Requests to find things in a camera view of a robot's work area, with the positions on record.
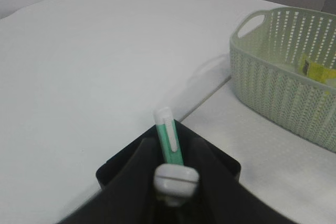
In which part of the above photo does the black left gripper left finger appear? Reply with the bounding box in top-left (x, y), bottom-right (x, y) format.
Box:
top-left (61, 138), bottom-right (160, 223)

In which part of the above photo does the green woven plastic basket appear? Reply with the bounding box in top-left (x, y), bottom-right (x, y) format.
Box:
top-left (229, 7), bottom-right (335, 152)

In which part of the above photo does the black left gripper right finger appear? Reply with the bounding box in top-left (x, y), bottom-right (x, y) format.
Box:
top-left (181, 129), bottom-right (293, 223)

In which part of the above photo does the yellow utility knife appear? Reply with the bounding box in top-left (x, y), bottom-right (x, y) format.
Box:
top-left (153, 164), bottom-right (200, 207)

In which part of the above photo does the mint green pen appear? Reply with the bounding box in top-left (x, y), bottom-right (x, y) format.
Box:
top-left (154, 107), bottom-right (184, 165)

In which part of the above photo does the yellow white waste paper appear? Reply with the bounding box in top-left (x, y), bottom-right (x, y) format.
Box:
top-left (298, 54), bottom-right (335, 88)

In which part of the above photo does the black square pen holder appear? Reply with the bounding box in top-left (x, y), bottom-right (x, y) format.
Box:
top-left (96, 119), bottom-right (242, 190)

